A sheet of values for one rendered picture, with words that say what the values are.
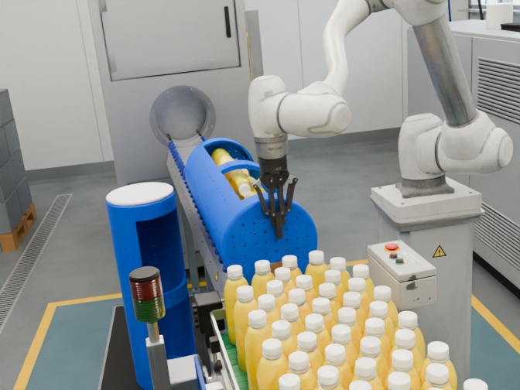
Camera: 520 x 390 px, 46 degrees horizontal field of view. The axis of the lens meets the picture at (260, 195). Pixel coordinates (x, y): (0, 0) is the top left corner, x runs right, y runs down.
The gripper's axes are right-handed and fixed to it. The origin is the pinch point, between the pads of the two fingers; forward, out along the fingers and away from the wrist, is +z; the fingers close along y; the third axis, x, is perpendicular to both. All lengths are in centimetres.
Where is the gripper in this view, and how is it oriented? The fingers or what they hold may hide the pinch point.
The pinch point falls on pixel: (278, 225)
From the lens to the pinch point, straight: 172.7
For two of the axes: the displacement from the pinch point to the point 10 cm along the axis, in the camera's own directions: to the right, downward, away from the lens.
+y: 9.7, -1.5, 1.9
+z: 0.9, 9.5, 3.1
